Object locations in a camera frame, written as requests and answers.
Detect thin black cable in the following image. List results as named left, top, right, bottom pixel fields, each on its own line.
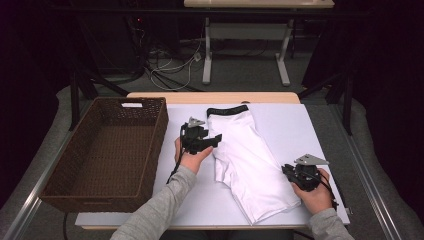
left=61, top=211, right=69, bottom=240

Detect white shorts with black waistband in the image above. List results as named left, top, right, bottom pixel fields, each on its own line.
left=206, top=104, right=303, bottom=225

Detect light wooden table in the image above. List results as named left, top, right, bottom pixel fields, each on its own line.
left=79, top=92, right=348, bottom=232

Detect white board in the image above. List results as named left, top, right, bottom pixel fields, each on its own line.
left=74, top=103, right=351, bottom=228

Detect dark computer tower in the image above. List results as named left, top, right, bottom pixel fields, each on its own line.
left=79, top=13, right=144, bottom=73

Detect brown woven basket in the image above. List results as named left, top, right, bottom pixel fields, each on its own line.
left=39, top=96, right=170, bottom=214

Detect person's right hand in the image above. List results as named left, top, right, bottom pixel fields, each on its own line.
left=291, top=168, right=334, bottom=215

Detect black metal stand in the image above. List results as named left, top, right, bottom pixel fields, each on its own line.
left=297, top=71, right=354, bottom=136
left=68, top=71, right=129, bottom=132

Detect right hand-held gripper cable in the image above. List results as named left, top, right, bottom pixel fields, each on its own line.
left=313, top=171, right=339, bottom=211

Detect white desk with metal legs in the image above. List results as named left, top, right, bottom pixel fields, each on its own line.
left=183, top=0, right=335, bottom=87

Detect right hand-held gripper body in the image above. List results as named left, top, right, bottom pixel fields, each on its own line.
left=293, top=153, right=330, bottom=193

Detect black floor cable bundle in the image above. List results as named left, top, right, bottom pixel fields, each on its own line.
left=126, top=19, right=204, bottom=93

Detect person's left hand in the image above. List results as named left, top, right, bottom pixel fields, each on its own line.
left=174, top=136, right=214, bottom=175

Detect hand-held gripper cable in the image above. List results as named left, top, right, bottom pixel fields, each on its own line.
left=313, top=171, right=339, bottom=211
left=165, top=123, right=188, bottom=185

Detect white floor cable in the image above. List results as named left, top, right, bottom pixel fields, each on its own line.
left=149, top=39, right=203, bottom=92

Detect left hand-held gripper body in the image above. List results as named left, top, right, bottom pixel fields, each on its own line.
left=179, top=116, right=214, bottom=155

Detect left hand-held gripper cable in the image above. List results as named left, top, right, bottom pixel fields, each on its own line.
left=165, top=123, right=188, bottom=185

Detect aluminium rail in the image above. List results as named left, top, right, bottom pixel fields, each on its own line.
left=333, top=106, right=403, bottom=240
left=3, top=131, right=73, bottom=240

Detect black horizontal bar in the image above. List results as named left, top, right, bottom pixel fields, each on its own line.
left=49, top=7, right=371, bottom=18

